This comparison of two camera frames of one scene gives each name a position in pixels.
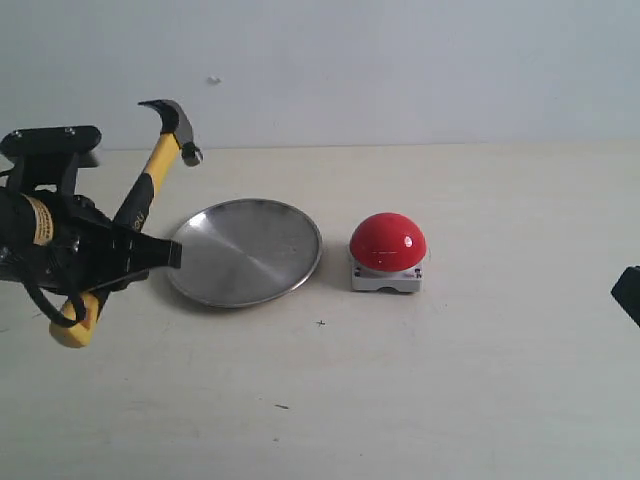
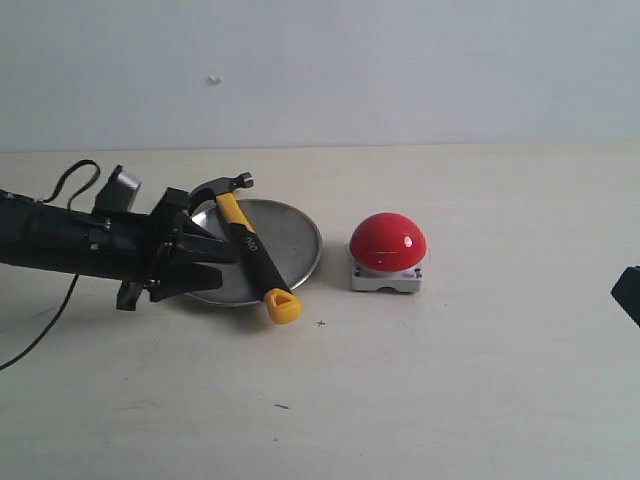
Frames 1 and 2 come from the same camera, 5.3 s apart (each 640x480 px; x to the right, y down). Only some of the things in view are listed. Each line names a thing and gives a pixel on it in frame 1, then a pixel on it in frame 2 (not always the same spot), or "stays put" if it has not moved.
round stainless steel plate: [240, 252] stays put
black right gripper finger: [627, 292] stays put
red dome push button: [387, 250] stays put
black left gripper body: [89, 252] → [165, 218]
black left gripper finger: [147, 252] → [192, 244]
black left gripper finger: [104, 290] → [184, 278]
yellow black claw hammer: [134, 210] → [281, 305]
